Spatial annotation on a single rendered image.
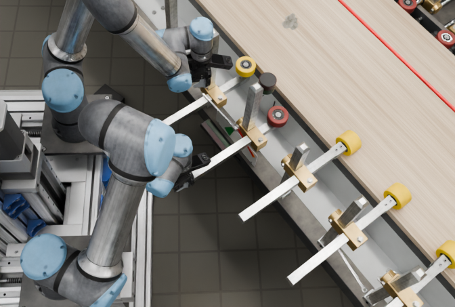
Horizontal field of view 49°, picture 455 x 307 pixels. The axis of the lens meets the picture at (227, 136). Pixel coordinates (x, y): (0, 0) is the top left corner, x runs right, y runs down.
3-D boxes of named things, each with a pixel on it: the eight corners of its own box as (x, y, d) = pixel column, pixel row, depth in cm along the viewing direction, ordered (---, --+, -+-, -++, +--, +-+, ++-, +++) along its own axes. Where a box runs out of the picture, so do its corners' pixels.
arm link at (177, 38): (156, 53, 154) (191, 48, 155) (150, 24, 159) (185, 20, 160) (158, 68, 161) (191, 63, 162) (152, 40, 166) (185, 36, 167)
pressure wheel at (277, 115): (272, 140, 197) (277, 127, 187) (259, 125, 200) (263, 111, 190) (288, 130, 200) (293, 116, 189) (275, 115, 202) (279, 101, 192)
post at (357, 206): (323, 250, 190) (362, 209, 147) (317, 242, 191) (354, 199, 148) (330, 244, 191) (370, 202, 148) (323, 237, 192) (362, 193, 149)
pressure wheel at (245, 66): (252, 89, 207) (255, 72, 197) (233, 86, 207) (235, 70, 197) (253, 72, 211) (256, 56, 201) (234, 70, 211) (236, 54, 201)
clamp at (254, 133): (256, 152, 192) (257, 146, 187) (234, 127, 196) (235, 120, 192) (267, 144, 193) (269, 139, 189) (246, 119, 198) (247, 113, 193)
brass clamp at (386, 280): (405, 316, 158) (412, 314, 153) (376, 281, 162) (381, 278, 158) (419, 304, 160) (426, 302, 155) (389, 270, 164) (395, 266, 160)
